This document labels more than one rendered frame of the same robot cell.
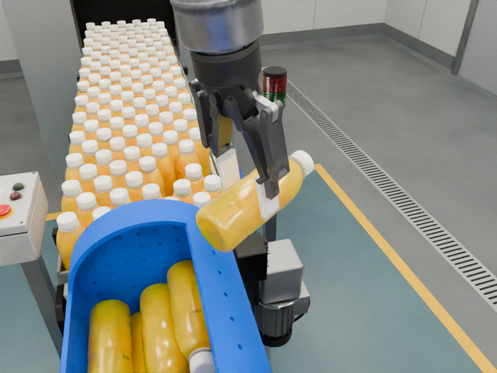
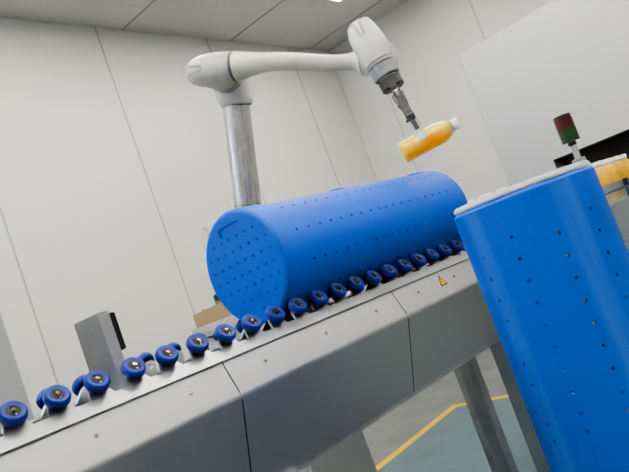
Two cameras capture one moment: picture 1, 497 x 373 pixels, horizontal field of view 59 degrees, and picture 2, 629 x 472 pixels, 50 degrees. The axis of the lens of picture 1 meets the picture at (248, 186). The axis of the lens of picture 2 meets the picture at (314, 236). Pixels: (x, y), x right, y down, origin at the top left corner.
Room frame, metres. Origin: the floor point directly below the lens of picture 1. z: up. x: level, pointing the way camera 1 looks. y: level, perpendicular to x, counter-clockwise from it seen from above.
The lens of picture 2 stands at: (-1.01, -1.49, 0.98)
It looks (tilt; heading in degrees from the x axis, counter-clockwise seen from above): 4 degrees up; 56
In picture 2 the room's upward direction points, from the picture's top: 20 degrees counter-clockwise
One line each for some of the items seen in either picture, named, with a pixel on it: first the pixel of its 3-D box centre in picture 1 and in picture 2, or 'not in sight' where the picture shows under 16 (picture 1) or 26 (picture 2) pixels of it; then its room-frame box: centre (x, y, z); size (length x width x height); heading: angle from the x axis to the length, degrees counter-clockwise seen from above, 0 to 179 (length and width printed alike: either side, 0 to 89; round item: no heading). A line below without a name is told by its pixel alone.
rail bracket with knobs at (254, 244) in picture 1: (247, 260); not in sight; (0.72, 0.00, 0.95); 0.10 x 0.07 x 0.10; 104
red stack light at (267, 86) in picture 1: (274, 81); (563, 124); (1.09, -0.07, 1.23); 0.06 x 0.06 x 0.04
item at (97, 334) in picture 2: not in sight; (106, 353); (-0.66, -0.14, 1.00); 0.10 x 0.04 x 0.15; 104
